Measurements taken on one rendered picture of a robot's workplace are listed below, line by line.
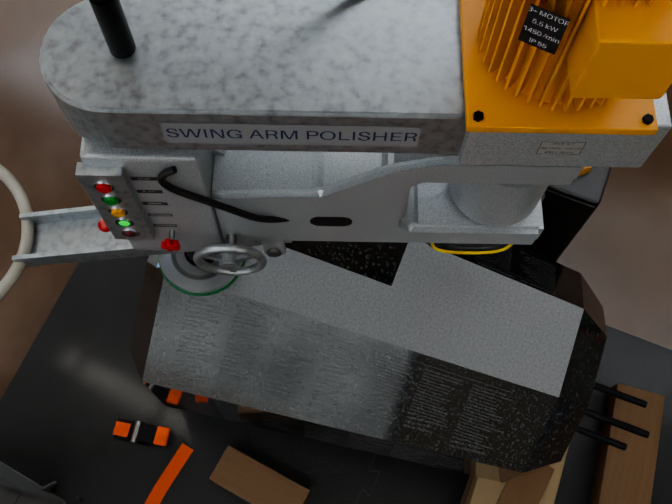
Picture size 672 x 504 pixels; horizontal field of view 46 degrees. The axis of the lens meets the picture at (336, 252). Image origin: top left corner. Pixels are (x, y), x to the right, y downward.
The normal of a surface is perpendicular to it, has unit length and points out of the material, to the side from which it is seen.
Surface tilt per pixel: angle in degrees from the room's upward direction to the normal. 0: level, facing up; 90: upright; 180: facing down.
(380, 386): 45
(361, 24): 0
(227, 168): 4
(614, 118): 0
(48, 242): 16
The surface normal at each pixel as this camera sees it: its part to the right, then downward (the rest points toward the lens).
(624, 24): 0.01, -0.37
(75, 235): -0.26, -0.36
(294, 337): -0.21, 0.36
